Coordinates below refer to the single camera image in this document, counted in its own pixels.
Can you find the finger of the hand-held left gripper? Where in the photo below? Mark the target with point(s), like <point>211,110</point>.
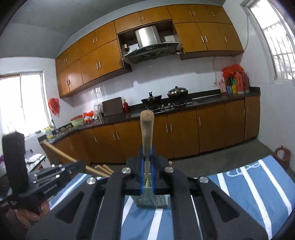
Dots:
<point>66,168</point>

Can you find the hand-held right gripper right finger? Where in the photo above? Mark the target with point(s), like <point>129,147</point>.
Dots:
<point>154,170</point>

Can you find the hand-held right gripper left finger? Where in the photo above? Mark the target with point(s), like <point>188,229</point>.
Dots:
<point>141,170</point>

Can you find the green perforated utensil holder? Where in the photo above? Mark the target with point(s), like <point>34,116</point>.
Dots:
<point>152,200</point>

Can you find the person's left hand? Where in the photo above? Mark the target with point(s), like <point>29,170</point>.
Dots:
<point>34,217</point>

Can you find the yellow dish soap bottle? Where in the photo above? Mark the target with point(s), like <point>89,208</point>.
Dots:
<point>49,133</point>

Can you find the metal faucet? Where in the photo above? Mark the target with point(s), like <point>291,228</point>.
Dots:
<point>54,125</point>

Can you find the stacked green and red bowls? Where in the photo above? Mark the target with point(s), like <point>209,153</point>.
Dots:
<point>77,121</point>

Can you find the brown lower kitchen cabinets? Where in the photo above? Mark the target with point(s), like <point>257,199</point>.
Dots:
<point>184,131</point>

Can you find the red and white bag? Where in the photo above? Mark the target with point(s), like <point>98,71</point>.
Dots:
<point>88,117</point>

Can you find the sliding window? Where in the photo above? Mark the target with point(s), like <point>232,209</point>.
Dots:
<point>23,103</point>

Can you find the red hanging plastic bag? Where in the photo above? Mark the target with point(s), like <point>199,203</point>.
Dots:
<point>54,106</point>

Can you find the clear blender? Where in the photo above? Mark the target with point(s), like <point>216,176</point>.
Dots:
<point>98,110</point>

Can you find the red bottle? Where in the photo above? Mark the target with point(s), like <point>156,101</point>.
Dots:
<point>125,106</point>

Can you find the black gas stove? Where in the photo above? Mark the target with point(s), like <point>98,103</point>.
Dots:
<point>172,105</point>

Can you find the dark cutting board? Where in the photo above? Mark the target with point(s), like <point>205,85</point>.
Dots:
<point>113,106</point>

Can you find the black wok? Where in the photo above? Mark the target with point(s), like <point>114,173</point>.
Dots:
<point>151,99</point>

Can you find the lidded metal pot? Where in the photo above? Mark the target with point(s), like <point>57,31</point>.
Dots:
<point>177,92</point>

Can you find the blue white striped tablecloth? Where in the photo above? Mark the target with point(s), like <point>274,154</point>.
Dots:
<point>242,191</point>

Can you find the black kitchen countertop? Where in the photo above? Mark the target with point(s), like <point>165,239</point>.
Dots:
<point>216,98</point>

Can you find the pink box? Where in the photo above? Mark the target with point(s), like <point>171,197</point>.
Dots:
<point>223,87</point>

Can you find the red plastic jug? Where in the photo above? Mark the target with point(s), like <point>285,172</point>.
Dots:
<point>239,84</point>
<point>246,82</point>

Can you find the steel range hood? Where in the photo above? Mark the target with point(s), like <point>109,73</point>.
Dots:
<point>149,46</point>

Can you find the barred window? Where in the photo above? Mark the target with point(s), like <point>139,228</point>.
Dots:
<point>276,39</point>

